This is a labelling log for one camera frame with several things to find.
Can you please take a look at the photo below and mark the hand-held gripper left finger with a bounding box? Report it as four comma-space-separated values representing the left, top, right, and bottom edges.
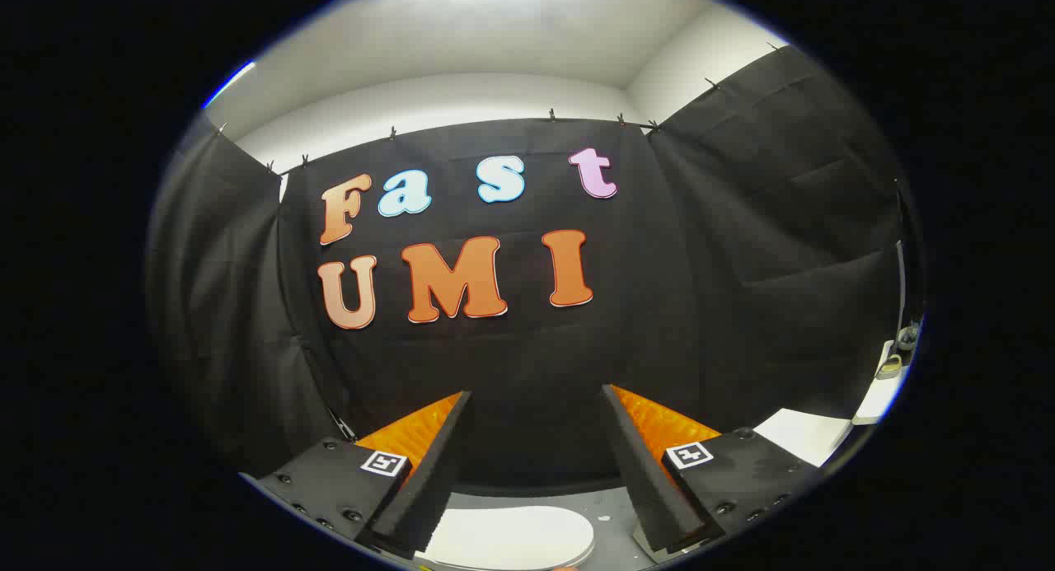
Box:
239, 390, 475, 560

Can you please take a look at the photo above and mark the black backdrop cloth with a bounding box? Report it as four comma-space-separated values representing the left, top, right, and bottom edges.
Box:
147, 45, 906, 491

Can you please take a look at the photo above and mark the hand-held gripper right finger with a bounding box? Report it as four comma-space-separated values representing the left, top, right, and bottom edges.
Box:
600, 384, 818, 556

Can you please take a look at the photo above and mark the white side shelf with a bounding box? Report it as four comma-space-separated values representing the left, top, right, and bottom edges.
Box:
852, 324, 921, 426

